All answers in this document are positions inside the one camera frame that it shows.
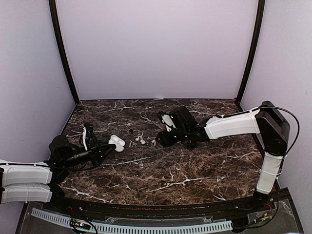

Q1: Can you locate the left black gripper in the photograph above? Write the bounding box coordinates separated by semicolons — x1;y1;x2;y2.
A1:
61;139;116;168

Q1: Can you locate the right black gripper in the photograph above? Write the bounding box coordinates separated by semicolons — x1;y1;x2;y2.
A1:
156;127;189;147

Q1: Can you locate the white earbud charging case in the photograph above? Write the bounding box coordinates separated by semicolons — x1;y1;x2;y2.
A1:
108;135;126;152

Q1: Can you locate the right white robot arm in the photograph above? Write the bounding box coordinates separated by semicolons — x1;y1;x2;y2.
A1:
156;101;294;212

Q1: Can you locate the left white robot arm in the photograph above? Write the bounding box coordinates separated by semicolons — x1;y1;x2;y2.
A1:
0;123;125;213

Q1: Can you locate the white earbud pair on table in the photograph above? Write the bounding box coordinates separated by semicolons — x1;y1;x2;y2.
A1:
135;136;146;145

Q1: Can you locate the green circuit board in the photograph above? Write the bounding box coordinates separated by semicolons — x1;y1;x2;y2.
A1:
70;219;91;230

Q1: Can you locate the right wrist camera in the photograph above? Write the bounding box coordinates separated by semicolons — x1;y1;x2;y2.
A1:
157;111;176;132

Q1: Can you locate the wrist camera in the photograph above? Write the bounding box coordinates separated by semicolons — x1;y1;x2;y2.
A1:
81;123;93;151
157;111;176;132

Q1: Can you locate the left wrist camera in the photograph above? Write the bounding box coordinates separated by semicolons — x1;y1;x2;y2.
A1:
81;123;93;151

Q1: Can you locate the left black frame post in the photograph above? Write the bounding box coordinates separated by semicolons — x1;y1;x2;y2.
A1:
48;0;80;105

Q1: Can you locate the black frame post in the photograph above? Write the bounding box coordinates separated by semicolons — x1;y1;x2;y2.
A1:
235;0;266;106
48;0;80;105

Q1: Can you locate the grey slotted cable duct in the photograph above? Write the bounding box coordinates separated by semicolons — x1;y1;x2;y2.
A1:
31;208;233;234

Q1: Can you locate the black front rail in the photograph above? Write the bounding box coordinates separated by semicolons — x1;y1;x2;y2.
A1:
26;189;291;220

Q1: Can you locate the right black frame post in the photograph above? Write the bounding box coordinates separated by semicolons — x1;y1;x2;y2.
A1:
235;0;266;106

